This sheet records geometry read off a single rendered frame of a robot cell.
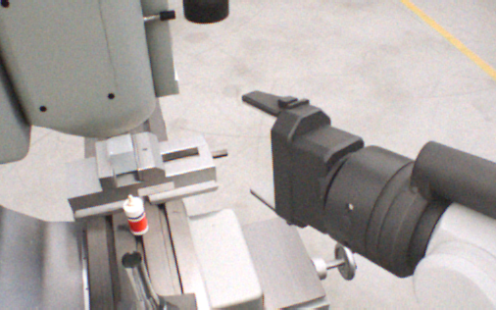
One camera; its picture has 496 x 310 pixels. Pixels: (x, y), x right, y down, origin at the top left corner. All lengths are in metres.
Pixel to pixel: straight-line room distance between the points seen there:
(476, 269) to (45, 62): 0.51
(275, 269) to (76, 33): 0.82
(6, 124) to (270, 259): 0.79
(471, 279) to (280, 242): 0.99
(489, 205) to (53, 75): 0.51
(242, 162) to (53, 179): 1.06
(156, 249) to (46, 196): 1.64
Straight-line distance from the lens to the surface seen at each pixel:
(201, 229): 1.16
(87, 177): 1.09
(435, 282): 0.30
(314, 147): 0.37
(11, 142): 0.66
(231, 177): 2.45
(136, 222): 1.00
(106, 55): 0.60
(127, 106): 0.65
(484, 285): 0.29
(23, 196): 2.65
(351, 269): 1.30
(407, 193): 0.33
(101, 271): 1.00
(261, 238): 1.25
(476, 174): 0.31
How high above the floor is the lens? 1.77
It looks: 43 degrees down
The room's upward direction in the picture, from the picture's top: straight up
